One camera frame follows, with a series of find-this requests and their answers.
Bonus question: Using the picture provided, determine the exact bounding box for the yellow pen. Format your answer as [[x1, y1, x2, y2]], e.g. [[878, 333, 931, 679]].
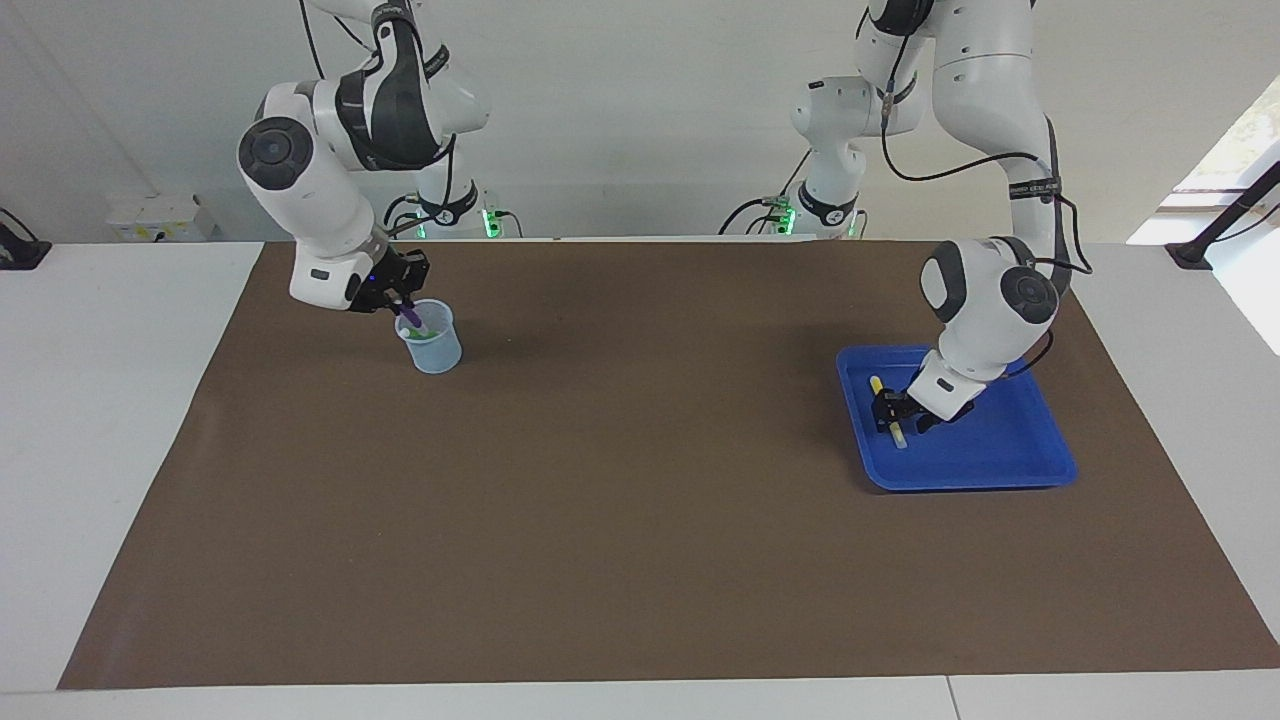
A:
[[868, 374, 910, 451]]

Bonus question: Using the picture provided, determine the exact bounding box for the black table clamp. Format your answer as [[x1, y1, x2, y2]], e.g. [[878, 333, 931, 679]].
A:
[[0, 207, 54, 272]]

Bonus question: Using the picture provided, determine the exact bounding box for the black arm base cable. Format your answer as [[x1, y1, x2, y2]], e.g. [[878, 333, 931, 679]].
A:
[[717, 149, 814, 238], [382, 194, 432, 242]]

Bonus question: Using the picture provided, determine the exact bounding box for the white wall socket box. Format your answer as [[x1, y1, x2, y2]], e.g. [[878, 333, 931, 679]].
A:
[[106, 192, 217, 244]]

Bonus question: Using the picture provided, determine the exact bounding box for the blue plastic tray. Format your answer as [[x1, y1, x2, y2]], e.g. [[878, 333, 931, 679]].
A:
[[835, 344, 1080, 494]]

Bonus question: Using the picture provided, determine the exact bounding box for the translucent plastic cup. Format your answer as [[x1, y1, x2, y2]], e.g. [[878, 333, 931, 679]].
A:
[[395, 298, 464, 376]]

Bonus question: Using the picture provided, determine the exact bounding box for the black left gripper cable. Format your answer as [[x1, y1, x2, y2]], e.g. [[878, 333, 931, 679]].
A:
[[879, 40, 1094, 382]]

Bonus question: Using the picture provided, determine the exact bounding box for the black stand with pole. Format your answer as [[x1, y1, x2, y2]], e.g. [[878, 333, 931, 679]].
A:
[[1164, 159, 1280, 272]]

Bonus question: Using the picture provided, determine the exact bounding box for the brown table mat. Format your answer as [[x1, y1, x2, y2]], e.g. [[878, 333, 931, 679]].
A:
[[56, 237, 1280, 692]]

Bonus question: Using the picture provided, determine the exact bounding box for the bright window opening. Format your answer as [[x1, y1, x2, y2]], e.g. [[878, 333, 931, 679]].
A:
[[1126, 74, 1280, 357]]

